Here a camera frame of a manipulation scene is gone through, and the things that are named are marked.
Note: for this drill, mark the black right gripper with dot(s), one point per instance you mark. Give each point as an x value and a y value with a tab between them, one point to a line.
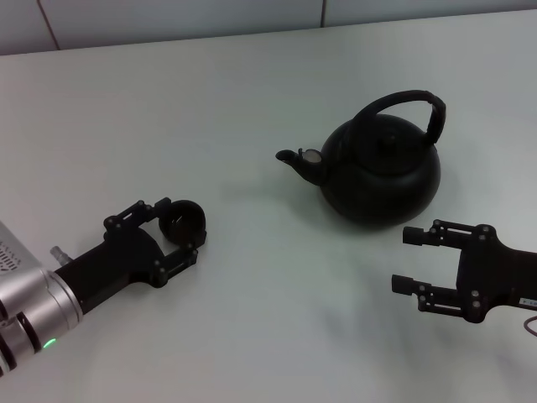
495	277

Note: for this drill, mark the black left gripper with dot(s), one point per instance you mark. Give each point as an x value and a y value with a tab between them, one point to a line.
121	260

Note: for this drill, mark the small black teacup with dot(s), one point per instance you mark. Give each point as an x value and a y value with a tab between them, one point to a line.
184	220

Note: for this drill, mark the black teapot lid with knob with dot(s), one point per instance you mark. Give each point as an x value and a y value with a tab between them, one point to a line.
388	142

